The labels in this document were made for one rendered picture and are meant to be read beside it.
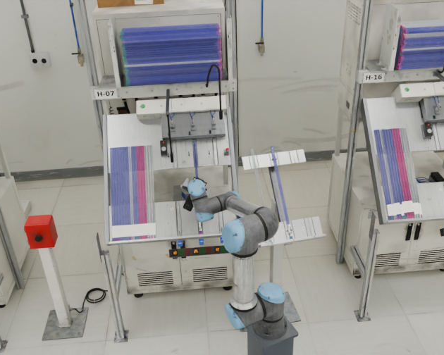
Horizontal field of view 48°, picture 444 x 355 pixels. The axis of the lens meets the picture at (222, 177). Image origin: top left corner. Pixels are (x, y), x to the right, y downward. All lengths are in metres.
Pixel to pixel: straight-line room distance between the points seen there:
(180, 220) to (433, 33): 1.63
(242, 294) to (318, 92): 2.72
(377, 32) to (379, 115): 0.46
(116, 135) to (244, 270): 1.17
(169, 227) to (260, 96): 2.06
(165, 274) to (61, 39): 2.09
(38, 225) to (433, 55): 2.28
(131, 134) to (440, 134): 1.71
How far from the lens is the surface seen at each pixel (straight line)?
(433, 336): 3.25
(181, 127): 2.70
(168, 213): 2.63
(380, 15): 2.98
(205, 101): 2.73
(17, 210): 3.70
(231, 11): 2.66
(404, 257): 3.43
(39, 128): 4.60
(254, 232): 1.88
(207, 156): 2.70
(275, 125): 4.52
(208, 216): 2.23
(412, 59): 2.91
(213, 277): 3.21
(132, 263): 3.13
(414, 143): 2.96
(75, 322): 3.29
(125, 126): 2.79
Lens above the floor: 2.30
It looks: 31 degrees down
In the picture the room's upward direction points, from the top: 2 degrees counter-clockwise
